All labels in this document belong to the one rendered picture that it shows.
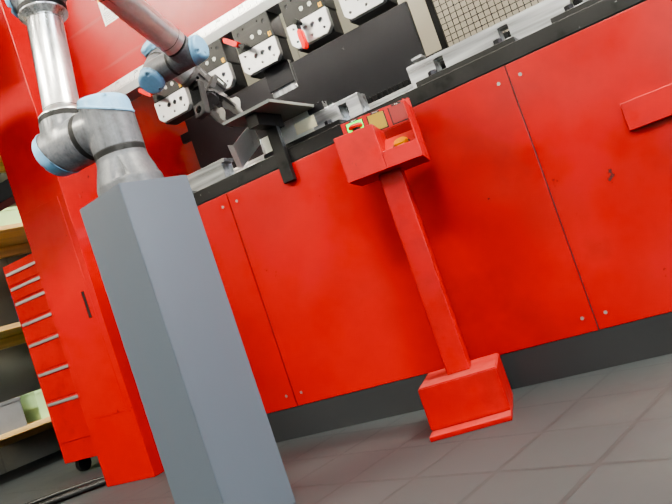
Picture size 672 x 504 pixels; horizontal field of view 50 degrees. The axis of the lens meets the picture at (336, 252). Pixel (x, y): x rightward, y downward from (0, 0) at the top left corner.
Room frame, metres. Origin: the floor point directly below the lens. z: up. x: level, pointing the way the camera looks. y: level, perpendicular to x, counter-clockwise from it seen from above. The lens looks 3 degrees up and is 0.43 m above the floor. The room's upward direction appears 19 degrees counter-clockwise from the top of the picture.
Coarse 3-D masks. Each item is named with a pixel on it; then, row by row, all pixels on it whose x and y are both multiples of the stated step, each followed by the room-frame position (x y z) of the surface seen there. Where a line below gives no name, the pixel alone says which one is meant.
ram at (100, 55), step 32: (96, 0) 2.59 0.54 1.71; (160, 0) 2.46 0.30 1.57; (192, 0) 2.40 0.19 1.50; (224, 0) 2.34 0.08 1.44; (96, 32) 2.61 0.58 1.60; (128, 32) 2.54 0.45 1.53; (192, 32) 2.42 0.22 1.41; (224, 32) 2.36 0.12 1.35; (96, 64) 2.63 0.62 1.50; (128, 64) 2.57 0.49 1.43; (128, 96) 2.62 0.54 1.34
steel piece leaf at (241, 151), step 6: (246, 132) 2.26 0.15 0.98; (240, 138) 2.23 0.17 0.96; (246, 138) 2.26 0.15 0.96; (234, 144) 2.20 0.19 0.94; (240, 144) 2.23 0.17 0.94; (246, 144) 2.26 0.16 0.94; (252, 144) 2.29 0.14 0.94; (234, 150) 2.21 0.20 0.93; (240, 150) 2.24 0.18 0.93; (246, 150) 2.26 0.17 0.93; (252, 150) 2.29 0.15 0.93; (234, 156) 2.23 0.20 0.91; (240, 156) 2.24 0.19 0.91; (246, 156) 2.27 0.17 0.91; (240, 162) 2.24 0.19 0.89; (246, 162) 2.27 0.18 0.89
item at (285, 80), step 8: (280, 64) 2.32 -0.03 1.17; (288, 64) 2.30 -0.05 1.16; (264, 72) 2.35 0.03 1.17; (272, 72) 2.33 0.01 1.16; (280, 72) 2.32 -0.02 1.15; (288, 72) 2.31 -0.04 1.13; (272, 80) 2.34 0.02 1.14; (280, 80) 2.32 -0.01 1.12; (288, 80) 2.31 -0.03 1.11; (296, 80) 2.31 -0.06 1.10; (272, 88) 2.34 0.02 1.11; (280, 88) 2.33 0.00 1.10; (288, 88) 2.33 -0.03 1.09
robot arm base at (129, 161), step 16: (128, 144) 1.56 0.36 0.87; (144, 144) 1.61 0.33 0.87; (96, 160) 1.57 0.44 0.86; (112, 160) 1.55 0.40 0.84; (128, 160) 1.55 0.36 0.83; (144, 160) 1.57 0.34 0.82; (112, 176) 1.54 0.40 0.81; (128, 176) 1.53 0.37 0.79; (144, 176) 1.55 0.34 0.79; (160, 176) 1.59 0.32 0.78
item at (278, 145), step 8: (256, 112) 2.10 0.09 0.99; (248, 120) 2.11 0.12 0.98; (256, 120) 2.10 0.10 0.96; (264, 120) 2.13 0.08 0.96; (272, 120) 2.17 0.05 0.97; (280, 120) 2.21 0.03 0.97; (256, 128) 2.13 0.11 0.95; (264, 128) 2.16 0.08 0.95; (272, 128) 2.18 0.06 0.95; (272, 136) 2.19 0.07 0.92; (280, 136) 2.18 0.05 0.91; (272, 144) 2.19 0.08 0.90; (280, 144) 2.18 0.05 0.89; (280, 152) 2.18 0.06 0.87; (280, 160) 2.19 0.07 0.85; (288, 160) 2.18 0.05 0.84; (280, 168) 2.19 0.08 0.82; (288, 168) 2.18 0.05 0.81; (288, 176) 2.18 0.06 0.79
